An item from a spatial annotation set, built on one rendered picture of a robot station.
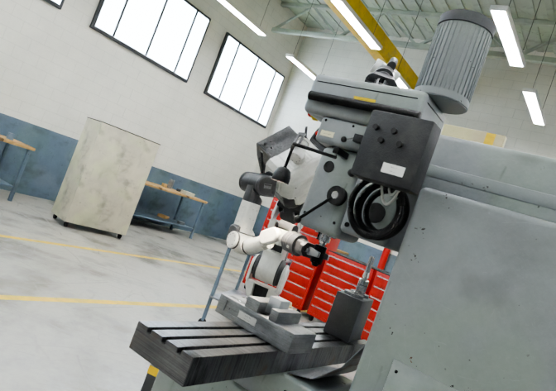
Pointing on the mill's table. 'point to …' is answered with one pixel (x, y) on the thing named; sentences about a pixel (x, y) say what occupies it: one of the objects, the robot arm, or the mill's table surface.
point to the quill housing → (335, 171)
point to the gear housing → (326, 133)
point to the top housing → (370, 91)
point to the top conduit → (360, 104)
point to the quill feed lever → (335, 196)
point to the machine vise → (269, 324)
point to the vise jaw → (256, 303)
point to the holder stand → (348, 315)
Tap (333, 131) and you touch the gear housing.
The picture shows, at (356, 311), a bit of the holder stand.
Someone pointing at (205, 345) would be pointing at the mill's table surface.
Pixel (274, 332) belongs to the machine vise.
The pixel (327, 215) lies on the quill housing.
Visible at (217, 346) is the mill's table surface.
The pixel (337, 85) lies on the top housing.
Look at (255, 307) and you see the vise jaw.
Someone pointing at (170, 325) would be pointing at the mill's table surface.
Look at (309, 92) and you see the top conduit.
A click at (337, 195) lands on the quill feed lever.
